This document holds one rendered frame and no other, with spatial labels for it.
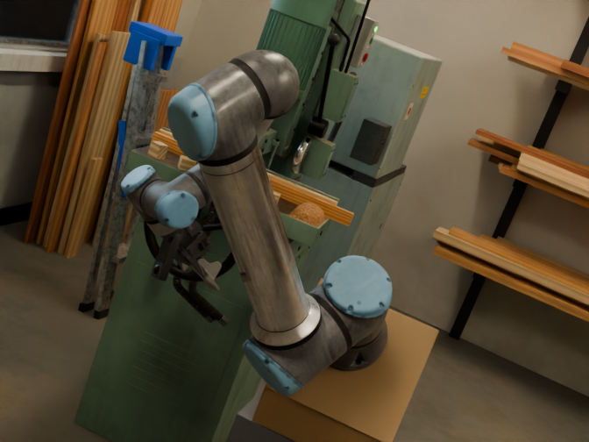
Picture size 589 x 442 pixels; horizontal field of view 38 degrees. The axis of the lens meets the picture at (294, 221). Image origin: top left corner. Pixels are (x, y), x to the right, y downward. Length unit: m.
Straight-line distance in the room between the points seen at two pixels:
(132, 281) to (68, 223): 1.45
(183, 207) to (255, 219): 0.44
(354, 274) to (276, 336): 0.23
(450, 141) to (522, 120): 0.40
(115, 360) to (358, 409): 0.99
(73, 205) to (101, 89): 0.54
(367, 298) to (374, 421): 0.32
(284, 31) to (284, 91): 1.01
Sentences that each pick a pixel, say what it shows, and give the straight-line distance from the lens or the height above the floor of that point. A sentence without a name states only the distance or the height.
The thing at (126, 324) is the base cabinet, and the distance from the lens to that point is 2.71.
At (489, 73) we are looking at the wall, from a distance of 4.77.
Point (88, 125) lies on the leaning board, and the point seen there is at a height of 0.61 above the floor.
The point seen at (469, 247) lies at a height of 0.60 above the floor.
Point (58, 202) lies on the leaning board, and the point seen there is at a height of 0.25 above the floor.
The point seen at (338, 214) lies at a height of 0.92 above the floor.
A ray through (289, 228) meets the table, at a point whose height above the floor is 0.87.
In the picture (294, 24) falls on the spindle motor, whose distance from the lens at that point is 2.50.
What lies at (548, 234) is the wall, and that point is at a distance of 4.81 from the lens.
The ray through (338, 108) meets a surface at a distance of 2.73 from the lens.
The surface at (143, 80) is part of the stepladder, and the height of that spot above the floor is 0.97.
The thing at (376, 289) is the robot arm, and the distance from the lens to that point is 1.85.
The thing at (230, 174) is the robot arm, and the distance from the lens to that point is 1.49.
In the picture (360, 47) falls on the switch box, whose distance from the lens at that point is 2.82.
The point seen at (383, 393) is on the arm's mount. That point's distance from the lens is 2.05.
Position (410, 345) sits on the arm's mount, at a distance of 2.10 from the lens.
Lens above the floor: 1.52
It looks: 15 degrees down
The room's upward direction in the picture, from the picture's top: 20 degrees clockwise
